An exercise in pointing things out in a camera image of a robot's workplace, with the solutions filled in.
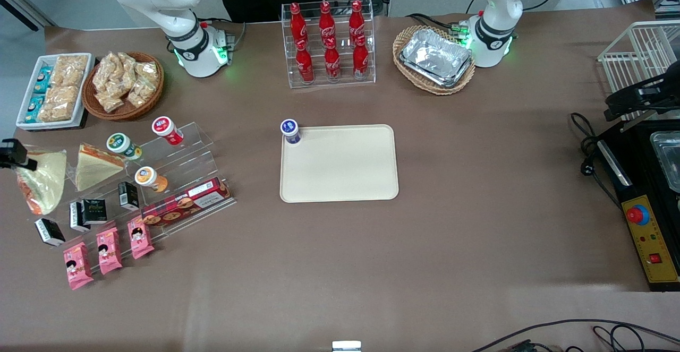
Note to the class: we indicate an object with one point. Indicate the aluminium foil container stack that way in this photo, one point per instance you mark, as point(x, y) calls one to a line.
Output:
point(435, 57)

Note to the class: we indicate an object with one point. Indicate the white rectangular snack tray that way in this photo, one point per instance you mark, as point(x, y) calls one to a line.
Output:
point(24, 113)

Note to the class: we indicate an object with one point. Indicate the small black carton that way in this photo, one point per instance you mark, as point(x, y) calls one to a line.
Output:
point(50, 232)
point(95, 211)
point(77, 218)
point(128, 194)

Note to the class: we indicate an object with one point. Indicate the clear puffed snack bag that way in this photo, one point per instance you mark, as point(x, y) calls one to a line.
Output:
point(147, 70)
point(141, 93)
point(127, 64)
point(109, 101)
point(105, 73)

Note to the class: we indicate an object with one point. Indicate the red cookie box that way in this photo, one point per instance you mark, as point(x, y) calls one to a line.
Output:
point(186, 203)

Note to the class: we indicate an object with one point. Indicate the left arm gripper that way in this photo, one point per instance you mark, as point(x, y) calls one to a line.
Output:
point(654, 94)

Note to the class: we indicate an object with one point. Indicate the orange lid cup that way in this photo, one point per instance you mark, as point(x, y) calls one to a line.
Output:
point(145, 176)

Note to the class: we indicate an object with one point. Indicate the clear acrylic stepped display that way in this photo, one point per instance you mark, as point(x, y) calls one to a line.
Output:
point(194, 150)

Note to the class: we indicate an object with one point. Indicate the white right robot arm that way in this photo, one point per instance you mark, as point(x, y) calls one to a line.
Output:
point(175, 7)

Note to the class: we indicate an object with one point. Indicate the black power plug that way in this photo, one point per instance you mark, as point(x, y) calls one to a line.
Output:
point(587, 169)

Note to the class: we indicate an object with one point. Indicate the triangle sandwich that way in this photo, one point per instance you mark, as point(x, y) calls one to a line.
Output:
point(95, 169)
point(48, 182)

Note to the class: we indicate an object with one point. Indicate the yellow control panel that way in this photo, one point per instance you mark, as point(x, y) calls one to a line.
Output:
point(651, 240)

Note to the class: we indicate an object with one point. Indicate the red cola bottle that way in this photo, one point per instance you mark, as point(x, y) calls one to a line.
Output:
point(356, 22)
point(305, 65)
point(326, 23)
point(297, 25)
point(360, 60)
point(332, 62)

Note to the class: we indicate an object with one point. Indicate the brown brittle snack bag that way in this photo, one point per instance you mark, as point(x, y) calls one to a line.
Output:
point(69, 70)
point(58, 103)

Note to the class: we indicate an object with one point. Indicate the clear acrylic bottle rack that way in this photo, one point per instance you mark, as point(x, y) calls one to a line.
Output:
point(366, 49)

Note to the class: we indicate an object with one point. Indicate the green lid cup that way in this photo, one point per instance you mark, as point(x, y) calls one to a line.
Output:
point(119, 143)

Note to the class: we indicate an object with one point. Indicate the dark brown wicker basket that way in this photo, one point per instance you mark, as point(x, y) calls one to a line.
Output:
point(127, 113)

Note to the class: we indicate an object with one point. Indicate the light wicker basket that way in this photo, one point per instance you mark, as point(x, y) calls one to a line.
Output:
point(409, 39)

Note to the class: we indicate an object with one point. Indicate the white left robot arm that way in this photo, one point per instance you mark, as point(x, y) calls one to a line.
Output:
point(494, 1)

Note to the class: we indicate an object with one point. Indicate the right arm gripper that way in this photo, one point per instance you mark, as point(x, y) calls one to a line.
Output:
point(10, 153)

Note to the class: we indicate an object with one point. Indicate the red rocker switch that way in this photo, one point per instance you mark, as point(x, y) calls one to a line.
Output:
point(655, 259)

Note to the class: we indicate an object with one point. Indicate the black food warmer appliance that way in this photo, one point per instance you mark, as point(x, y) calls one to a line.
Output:
point(637, 177)

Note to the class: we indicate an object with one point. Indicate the small silver device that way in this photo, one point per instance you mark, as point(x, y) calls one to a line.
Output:
point(346, 346)

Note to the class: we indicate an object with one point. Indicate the pink snack packet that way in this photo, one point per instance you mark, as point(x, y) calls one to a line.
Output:
point(140, 239)
point(77, 267)
point(109, 251)

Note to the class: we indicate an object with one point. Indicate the cream plastic tray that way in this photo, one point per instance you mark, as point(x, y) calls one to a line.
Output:
point(340, 166)

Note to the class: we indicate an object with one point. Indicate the teal snack packet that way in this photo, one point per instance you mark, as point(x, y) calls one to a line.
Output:
point(35, 109)
point(42, 80)

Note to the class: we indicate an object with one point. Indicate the blue lid cup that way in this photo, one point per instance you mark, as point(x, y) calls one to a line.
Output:
point(290, 128)

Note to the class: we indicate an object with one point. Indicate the stainless steel pan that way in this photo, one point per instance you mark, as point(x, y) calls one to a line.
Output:
point(669, 155)

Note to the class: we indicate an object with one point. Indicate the red lid cup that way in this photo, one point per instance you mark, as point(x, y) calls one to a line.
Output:
point(163, 127)

